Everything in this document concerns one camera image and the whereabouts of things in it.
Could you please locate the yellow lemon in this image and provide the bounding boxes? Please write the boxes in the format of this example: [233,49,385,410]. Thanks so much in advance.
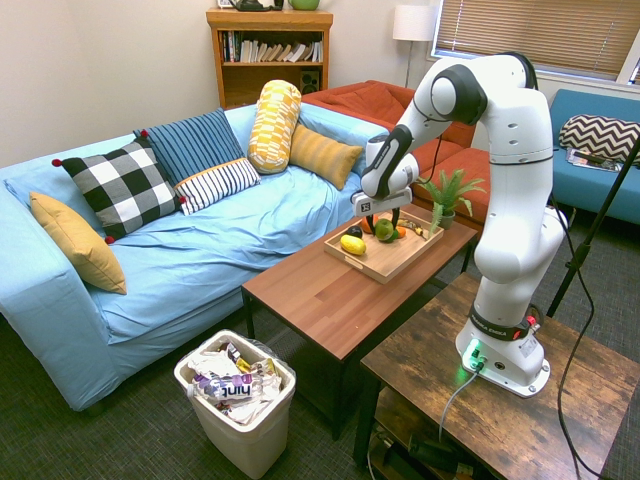
[339,234,368,257]

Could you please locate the cream plastic trash bin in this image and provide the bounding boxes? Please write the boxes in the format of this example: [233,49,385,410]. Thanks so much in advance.
[173,328,297,480]

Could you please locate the white navy striped pillow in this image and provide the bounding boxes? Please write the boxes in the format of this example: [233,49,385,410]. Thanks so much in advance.
[173,157,262,217]

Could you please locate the brown wooden coffee table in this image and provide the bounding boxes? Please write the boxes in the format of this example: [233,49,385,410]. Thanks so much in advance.
[241,194,479,441]

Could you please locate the crumpled white paper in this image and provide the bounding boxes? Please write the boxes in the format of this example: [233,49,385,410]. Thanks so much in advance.
[188,348,231,379]

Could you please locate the black white checkered pillow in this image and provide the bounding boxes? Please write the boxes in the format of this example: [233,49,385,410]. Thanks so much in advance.
[51,130,187,245]

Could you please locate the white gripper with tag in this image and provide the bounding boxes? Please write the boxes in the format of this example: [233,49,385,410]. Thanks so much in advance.
[349,187,415,236]

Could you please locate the black camera stand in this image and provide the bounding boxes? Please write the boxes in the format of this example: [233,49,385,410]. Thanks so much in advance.
[546,144,640,319]

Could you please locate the light blue sofa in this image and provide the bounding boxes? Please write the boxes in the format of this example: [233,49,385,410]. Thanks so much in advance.
[0,102,391,412]

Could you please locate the white shade floor lamp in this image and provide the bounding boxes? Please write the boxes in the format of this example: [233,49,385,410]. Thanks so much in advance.
[392,4,439,89]

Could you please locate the wooden bookshelf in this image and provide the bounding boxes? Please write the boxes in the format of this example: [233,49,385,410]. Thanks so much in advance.
[205,7,335,110]

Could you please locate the grey base cable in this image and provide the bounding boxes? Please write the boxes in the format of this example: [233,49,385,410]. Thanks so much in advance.
[438,367,482,444]

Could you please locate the brown window blinds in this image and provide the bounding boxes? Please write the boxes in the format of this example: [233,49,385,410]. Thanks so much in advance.
[432,0,640,84]

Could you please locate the row of paperback books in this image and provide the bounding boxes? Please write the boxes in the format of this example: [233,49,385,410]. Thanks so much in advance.
[221,30,324,64]

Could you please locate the mustard striped lumbar pillow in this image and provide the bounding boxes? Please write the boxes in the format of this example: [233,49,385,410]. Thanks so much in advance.
[288,123,365,191]

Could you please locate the magazine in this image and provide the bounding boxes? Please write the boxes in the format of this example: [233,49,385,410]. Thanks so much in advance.
[565,147,626,174]

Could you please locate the black object on bookshelf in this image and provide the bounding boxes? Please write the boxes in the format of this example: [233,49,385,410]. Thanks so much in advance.
[233,0,282,13]

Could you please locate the yellow white patterned bolster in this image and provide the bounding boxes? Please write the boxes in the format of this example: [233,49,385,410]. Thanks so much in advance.
[246,79,303,175]

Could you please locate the brown banana peel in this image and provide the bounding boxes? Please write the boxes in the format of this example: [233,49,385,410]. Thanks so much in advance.
[397,217,427,241]

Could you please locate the orange sofa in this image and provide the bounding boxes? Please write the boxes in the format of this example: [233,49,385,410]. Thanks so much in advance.
[301,79,494,241]

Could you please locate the black power box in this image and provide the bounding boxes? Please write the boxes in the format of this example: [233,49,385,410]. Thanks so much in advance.
[407,433,474,475]

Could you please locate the crushed hint water bottle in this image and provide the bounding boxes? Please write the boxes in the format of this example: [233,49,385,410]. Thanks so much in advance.
[187,372,271,406]

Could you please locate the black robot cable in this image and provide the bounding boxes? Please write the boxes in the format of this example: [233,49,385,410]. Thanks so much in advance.
[514,52,604,480]

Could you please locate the blue striped pillow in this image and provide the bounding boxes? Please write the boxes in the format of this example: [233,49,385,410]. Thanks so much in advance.
[132,107,246,187]

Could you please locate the wooden serving tray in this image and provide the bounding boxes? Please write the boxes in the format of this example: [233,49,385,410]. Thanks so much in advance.
[323,202,446,286]

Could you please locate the potted green fern plant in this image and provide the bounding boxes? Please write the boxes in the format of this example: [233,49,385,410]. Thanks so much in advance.
[414,168,487,232]

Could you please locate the rustic wooden robot table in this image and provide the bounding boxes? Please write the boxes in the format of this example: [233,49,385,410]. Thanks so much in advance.
[352,272,640,480]

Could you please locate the plain mustard yellow pillow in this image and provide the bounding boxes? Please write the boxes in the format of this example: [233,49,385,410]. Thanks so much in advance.
[28,191,128,296]

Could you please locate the black white chevron pillow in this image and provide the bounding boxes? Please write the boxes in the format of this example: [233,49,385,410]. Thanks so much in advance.
[558,114,640,167]

